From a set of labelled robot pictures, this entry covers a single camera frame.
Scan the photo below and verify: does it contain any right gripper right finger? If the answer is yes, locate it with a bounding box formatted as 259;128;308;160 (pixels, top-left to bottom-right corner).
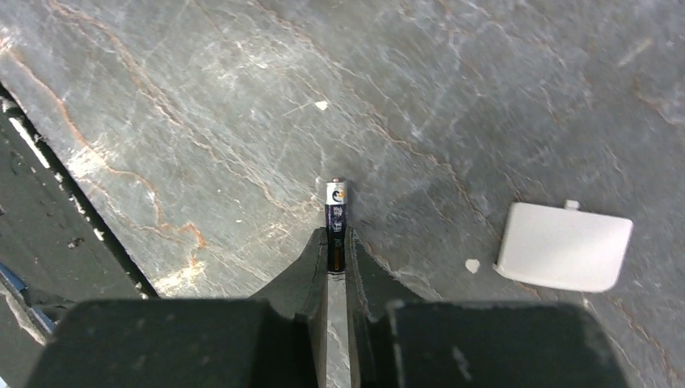
345;227;422;322

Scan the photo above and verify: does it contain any white battery cover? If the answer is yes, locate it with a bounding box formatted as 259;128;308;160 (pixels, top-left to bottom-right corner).
494;200;633;293

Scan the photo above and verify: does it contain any AAA battery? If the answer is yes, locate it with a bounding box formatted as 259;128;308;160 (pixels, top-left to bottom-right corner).
325;178;348;273

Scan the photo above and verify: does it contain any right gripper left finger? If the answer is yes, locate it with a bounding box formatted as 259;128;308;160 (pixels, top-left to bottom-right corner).
250;228;328;320

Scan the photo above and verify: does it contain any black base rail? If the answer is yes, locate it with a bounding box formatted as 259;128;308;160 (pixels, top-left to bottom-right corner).
1;89;158;341

